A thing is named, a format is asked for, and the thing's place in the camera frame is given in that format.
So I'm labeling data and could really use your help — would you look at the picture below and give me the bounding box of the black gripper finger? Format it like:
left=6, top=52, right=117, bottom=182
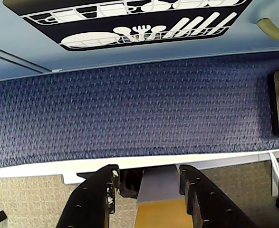
left=178, top=164, right=259, bottom=228
left=55, top=163, right=120, bottom=228

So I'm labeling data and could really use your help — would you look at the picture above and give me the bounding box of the gray and wood beam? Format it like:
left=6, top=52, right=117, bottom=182
left=134, top=166, right=193, bottom=228

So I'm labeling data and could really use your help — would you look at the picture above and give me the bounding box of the white board edge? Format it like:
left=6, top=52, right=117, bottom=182
left=0, top=147, right=279, bottom=185

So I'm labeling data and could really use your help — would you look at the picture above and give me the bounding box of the blue woven mat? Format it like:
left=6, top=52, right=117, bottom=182
left=0, top=51, right=279, bottom=171

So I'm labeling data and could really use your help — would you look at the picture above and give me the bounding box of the blue toy kitchen panel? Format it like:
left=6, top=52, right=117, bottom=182
left=0, top=0, right=279, bottom=84

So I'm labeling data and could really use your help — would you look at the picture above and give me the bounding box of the black dish rack decal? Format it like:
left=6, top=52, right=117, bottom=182
left=2, top=0, right=254, bottom=52

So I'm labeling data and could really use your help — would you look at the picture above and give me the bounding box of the beige cabinet handle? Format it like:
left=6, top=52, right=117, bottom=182
left=256, top=18, right=279, bottom=40

